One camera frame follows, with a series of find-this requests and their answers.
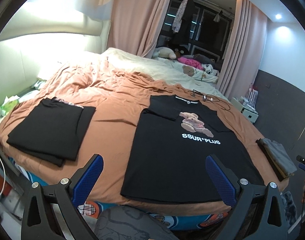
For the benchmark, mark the hanging clothes at window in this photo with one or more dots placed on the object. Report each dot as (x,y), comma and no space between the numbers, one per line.
(182,23)

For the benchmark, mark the grey patterned trouser leg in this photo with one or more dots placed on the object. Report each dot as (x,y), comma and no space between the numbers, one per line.
(124,222)

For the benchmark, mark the orange-brown bed blanket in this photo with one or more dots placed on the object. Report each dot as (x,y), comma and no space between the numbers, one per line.
(119,98)

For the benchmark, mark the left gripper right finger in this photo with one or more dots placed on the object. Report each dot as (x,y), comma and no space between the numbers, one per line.
(258,207)

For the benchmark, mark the cream plush toy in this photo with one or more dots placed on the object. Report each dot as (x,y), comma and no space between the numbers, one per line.
(165,53)

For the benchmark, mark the cream padded headboard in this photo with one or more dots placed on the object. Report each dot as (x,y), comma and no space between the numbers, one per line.
(37,37)

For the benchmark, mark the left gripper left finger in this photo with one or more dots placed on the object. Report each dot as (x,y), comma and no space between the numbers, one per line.
(39,219)

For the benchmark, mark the green tissue pack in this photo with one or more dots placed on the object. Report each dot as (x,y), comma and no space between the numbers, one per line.
(8,104)

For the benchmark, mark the pink garment on bed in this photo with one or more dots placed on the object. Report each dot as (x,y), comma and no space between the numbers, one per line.
(190,62)

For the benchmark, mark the pink curtain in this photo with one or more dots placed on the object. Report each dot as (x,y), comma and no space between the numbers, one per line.
(136,25)
(245,50)

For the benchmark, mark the white bedside table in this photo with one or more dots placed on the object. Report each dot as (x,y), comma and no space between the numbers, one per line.
(245,110)

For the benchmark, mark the cream bed sheet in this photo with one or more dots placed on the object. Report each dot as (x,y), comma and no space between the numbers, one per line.
(172,72)

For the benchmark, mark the folded black garment stack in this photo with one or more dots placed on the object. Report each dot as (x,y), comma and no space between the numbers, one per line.
(53,131)

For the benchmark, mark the folded grey clothes pile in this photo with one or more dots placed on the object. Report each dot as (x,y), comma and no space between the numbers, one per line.
(278,158)

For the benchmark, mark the right pink curtain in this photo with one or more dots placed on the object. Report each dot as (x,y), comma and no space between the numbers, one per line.
(245,50)

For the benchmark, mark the black teddy bear t-shirt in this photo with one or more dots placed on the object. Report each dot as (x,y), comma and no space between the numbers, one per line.
(167,160)

